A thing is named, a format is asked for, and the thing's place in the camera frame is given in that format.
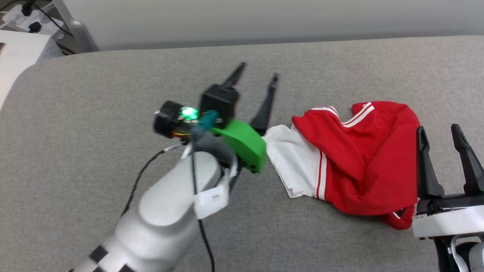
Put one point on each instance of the white power strip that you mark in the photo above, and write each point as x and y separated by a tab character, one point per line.
20	19

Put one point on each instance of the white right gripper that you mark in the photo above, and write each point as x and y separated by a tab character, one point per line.
454	220

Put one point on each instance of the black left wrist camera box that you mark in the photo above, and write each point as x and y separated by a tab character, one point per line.
220	101

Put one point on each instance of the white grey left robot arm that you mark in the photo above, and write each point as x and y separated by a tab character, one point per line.
167	208

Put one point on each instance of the red white basketball jersey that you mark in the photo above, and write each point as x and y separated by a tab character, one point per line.
369	159

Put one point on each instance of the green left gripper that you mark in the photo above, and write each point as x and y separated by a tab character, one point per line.
244	144

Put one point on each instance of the grey metal stand leg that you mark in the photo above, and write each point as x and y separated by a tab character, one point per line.
78	32

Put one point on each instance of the white metal box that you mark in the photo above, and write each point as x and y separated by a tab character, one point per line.
14	64

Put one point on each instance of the black cylindrical left gripper motor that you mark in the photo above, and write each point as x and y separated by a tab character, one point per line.
167	119

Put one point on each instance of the black power plug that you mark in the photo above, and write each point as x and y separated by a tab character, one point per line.
27	8
35	27

